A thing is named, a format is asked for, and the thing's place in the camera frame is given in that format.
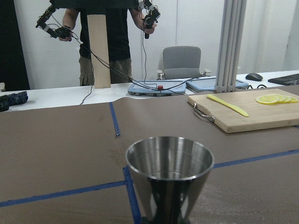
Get yellow plastic knife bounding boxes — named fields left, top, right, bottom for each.
left=207, top=94, right=249, bottom=117

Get wooden cutting board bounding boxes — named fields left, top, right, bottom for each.
left=188, top=88, right=299, bottom=133

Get lemon slice two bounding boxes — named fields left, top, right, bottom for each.
left=272, top=94, right=285, bottom=103

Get lemon slice four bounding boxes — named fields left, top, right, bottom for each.
left=288, top=96, right=299, bottom=103

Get far teach pendant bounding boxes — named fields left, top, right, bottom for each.
left=186, top=76, right=249, bottom=92

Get standing operator in black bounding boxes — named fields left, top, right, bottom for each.
left=37, top=0, right=160, bottom=88

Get grey office chair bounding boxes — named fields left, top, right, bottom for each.
left=157, top=46, right=212, bottom=80

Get lemon slice one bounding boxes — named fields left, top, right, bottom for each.
left=256, top=94, right=279, bottom=105

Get near teach pendant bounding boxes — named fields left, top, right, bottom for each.
left=128, top=79, right=186, bottom=97

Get teach pendant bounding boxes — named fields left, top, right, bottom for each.
left=128, top=79, right=186, bottom=97
left=186, top=76, right=249, bottom=92

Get black computer mouse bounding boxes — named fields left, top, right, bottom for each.
left=245, top=73, right=263, bottom=82

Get aluminium frame post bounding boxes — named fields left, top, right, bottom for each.
left=214, top=0, right=247, bottom=93

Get blue tape grid lines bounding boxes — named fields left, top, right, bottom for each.
left=0, top=100, right=299, bottom=224

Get black keyboard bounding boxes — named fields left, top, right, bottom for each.
left=268, top=73, right=299, bottom=86

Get lemon slice three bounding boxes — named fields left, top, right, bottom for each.
left=281, top=96, right=292, bottom=103

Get steel jigger measuring cup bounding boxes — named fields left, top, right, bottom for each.
left=125, top=136, right=214, bottom=224

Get dark cloth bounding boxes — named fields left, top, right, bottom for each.
left=0, top=91, right=28, bottom=112

